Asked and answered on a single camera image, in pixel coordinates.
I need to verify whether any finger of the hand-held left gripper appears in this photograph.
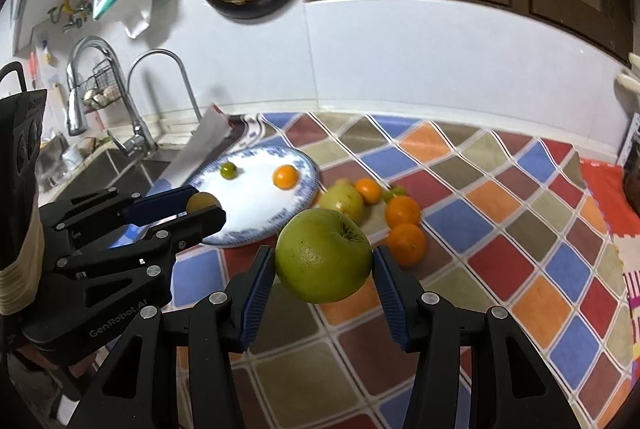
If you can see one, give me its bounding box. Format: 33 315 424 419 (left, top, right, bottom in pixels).
39 186 202 235
42 206 227 316

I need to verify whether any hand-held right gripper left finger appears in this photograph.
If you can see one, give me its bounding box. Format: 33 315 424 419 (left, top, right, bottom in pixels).
65 246 276 429

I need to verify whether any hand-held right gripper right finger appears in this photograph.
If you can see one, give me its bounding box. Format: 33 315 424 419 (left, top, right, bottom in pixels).
372 245 583 429

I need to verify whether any brown kiwi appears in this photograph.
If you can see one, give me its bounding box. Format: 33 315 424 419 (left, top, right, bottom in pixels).
186 192 221 213

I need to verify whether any blue rimmed white plate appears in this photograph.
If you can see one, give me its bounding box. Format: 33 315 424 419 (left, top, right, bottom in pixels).
192 146 321 248

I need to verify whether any large green apple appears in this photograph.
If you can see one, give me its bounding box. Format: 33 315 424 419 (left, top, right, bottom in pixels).
275 208 373 305

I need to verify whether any yellow-green pear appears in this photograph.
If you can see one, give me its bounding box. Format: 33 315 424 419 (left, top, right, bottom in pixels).
319 179 365 224

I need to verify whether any stainless steel sink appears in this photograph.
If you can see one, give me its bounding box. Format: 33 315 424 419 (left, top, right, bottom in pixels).
47 144 186 215

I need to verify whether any colourful diamond pattern tablecloth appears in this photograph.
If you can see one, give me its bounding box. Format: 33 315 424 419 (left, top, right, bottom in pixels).
170 104 636 429

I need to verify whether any thin gooseneck faucet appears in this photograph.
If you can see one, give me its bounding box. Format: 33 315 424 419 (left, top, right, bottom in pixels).
126 49 203 125

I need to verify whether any chrome pull-down faucet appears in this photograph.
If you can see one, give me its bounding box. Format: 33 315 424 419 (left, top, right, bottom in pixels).
66 36 157 157

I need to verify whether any black wire basket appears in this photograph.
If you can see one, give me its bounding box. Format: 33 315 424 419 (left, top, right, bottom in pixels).
75 59 125 112

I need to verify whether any wall tap with yellow hose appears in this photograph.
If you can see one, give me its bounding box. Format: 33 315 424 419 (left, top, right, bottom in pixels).
47 0 93 32

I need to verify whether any white pot handle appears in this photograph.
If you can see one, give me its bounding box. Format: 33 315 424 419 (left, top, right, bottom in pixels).
615 69 640 97

